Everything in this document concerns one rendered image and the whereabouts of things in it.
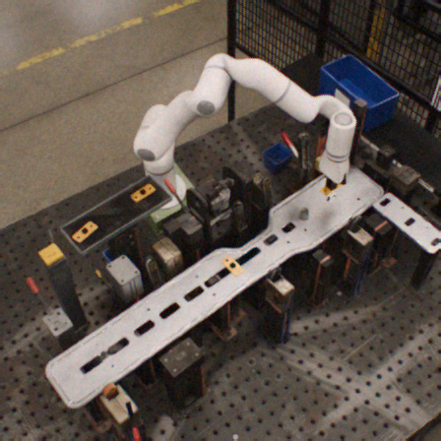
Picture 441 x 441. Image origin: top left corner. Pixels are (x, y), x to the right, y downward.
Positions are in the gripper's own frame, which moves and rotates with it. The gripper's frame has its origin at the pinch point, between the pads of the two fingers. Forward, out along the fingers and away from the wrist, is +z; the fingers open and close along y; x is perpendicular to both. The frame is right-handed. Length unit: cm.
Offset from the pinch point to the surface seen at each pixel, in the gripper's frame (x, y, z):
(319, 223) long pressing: -10.6, 5.9, 9.5
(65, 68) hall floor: 13, -253, 109
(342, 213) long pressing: -0.6, 7.6, 9.4
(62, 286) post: -97, -31, 10
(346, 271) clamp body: -7.8, 19.9, 26.9
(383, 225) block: 8.1, 20.6, 11.4
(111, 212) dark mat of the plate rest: -71, -35, -6
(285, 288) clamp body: -40.7, 20.2, 5.3
